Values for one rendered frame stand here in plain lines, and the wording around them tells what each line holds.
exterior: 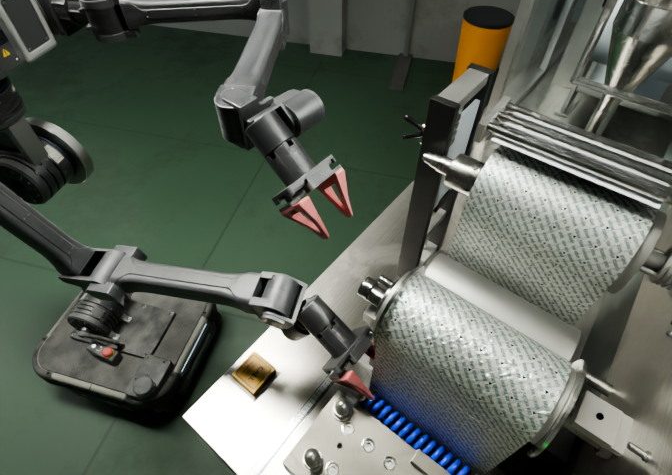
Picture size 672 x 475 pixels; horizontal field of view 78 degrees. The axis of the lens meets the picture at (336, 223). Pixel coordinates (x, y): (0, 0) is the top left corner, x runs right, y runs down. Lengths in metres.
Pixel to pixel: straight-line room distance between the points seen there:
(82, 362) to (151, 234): 0.89
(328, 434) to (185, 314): 1.22
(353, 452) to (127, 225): 2.16
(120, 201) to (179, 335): 1.24
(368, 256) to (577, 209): 0.63
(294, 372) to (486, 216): 0.56
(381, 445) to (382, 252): 0.54
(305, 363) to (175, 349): 0.94
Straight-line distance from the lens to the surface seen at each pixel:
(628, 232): 0.70
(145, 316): 1.97
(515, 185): 0.69
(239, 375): 1.00
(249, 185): 2.72
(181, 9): 1.08
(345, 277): 1.12
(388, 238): 1.22
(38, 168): 1.23
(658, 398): 0.65
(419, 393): 0.73
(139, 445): 2.04
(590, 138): 0.74
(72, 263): 0.97
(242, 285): 0.76
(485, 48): 3.48
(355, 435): 0.83
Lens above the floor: 1.83
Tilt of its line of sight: 49 degrees down
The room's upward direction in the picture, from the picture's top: straight up
